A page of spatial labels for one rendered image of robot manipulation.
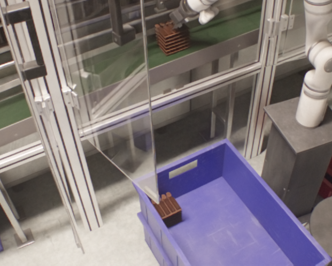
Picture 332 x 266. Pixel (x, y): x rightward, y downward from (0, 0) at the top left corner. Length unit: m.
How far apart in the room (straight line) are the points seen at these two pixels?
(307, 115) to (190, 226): 0.59
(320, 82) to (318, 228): 0.57
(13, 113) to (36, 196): 0.68
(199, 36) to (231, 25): 0.15
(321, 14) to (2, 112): 1.08
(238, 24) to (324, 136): 0.57
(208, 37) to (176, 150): 0.71
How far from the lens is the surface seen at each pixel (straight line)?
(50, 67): 1.27
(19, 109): 1.52
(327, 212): 1.72
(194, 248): 1.59
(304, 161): 1.60
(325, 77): 1.41
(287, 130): 1.53
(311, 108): 1.49
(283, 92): 2.54
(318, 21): 1.28
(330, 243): 1.65
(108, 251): 1.86
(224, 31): 1.71
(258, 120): 1.96
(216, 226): 1.64
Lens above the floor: 1.63
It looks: 45 degrees down
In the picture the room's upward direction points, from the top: 3 degrees counter-clockwise
